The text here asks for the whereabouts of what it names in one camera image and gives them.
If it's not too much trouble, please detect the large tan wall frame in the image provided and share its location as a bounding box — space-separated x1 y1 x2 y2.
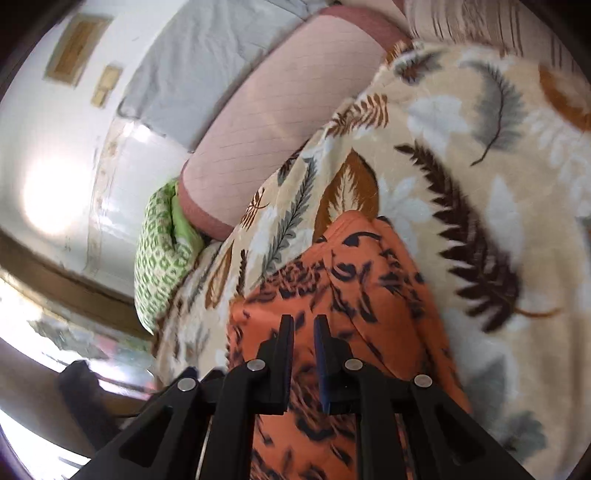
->
44 14 114 85

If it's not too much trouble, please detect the leaf print fleece blanket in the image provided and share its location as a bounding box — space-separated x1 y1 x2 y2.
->
152 39 591 480

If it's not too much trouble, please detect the small tan wall frame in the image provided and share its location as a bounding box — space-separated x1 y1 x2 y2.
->
91 65 124 108

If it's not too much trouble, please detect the orange floral garment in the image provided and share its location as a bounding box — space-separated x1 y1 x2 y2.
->
226 211 474 480

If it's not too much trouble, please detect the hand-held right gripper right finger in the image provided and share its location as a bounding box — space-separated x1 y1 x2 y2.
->
314 315 525 480

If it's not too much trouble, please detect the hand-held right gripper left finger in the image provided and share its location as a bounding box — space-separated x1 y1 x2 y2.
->
69 315 296 480

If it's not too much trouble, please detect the dark blurred object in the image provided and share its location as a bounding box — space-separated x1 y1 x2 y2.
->
56 360 119 456

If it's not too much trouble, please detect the grey pillow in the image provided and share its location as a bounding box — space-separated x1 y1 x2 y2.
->
117 0 338 153

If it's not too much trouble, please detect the pink bolster cushion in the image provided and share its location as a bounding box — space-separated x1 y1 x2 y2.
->
178 6 409 241

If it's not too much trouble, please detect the green checked pillow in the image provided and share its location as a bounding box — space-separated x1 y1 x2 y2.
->
133 179 207 336

